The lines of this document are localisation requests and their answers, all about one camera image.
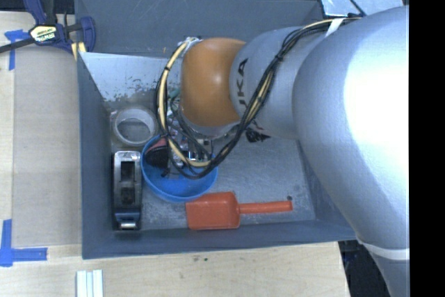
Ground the black and red object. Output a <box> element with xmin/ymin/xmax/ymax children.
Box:
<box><xmin>143</xmin><ymin>138</ymin><xmax>172</xmax><ymax>168</ymax></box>

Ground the blue plastic bowl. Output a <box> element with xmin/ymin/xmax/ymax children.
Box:
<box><xmin>140</xmin><ymin>134</ymin><xmax>220</xmax><ymax>204</ymax></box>

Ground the clear tape roll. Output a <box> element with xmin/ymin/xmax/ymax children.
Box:
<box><xmin>112</xmin><ymin>106</ymin><xmax>159</xmax><ymax>147</ymax></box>

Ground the orange plastic scoop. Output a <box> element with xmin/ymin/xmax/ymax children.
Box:
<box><xmin>184</xmin><ymin>191</ymin><xmax>294</xmax><ymax>231</ymax></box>

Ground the black and silver tape dispenser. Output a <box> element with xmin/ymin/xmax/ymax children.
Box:
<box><xmin>111</xmin><ymin>150</ymin><xmax>143</xmax><ymax>232</ymax></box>

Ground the pale wood flat board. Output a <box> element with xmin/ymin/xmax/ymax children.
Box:
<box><xmin>12</xmin><ymin>13</ymin><xmax>83</xmax><ymax>250</ymax></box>

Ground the grey metal bin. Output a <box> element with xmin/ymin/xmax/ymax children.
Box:
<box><xmin>72</xmin><ymin>0</ymin><xmax>357</xmax><ymax>260</ymax></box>

